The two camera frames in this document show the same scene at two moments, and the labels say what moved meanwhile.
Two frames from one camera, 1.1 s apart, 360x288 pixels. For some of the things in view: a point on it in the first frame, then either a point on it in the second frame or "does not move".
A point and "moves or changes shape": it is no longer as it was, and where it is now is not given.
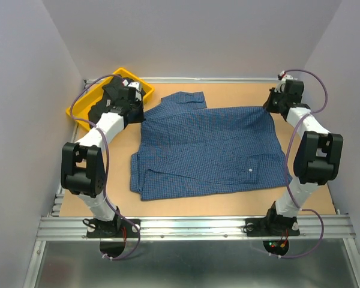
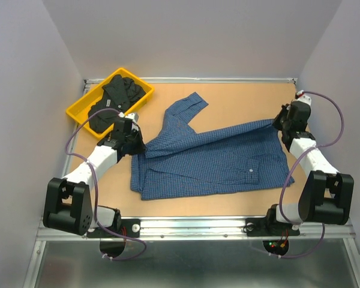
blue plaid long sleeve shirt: (187, 149) moves or changes shape
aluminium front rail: (72, 228) does not move
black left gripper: (140, 118) -> (140, 148)
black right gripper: (273, 92) -> (285, 110)
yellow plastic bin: (80, 110) does not move
